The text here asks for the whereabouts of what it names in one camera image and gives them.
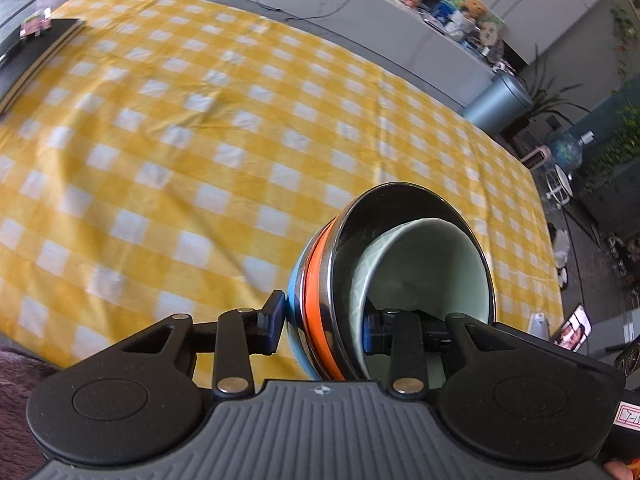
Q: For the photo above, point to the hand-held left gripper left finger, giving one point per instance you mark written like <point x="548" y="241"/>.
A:
<point x="272" y="322"/>

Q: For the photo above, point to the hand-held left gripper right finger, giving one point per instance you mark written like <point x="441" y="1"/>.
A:
<point x="407" y="350"/>

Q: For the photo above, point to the light blue bowl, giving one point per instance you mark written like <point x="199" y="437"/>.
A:
<point x="297" y="320"/>

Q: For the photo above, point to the steel bowl with orange band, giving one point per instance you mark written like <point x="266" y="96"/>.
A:
<point x="325" y="280"/>

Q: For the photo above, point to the pale green ceramic bowl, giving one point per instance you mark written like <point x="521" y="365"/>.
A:
<point x="430" y="270"/>

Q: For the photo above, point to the smartphone with lit screen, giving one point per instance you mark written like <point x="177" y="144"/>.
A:
<point x="574" y="329"/>

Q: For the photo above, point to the white cloth on floor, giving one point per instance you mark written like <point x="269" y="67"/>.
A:
<point x="560" y="255"/>

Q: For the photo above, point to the yellow checked tablecloth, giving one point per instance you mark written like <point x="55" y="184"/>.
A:
<point x="200" y="160"/>

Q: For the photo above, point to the white round stool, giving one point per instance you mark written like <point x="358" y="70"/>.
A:
<point x="559" y="185"/>

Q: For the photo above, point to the pink small heater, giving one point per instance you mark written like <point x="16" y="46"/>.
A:
<point x="534" y="157"/>

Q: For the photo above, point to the green leafy vine plant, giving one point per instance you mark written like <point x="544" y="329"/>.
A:
<point x="617" y="145"/>

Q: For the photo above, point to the blue water jug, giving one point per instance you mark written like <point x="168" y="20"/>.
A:
<point x="567" y="152"/>

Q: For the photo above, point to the grey round trash bin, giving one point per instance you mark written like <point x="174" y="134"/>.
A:
<point x="497" y="102"/>

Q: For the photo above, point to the purple fuzzy cloth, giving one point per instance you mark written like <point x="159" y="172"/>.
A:
<point x="22" y="410"/>

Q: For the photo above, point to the potted long-leaf plant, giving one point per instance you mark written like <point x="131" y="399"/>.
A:
<point x="547" y="95"/>

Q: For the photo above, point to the round paddle fan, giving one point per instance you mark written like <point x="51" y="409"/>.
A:
<point x="489" y="34"/>

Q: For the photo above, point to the brown teddy bear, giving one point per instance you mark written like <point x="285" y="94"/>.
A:
<point x="472" y="12"/>

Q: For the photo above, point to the black flat board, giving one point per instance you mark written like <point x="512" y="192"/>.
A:
<point x="35" y="55"/>

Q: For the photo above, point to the small pink tag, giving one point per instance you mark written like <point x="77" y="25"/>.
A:
<point x="35" y="25"/>

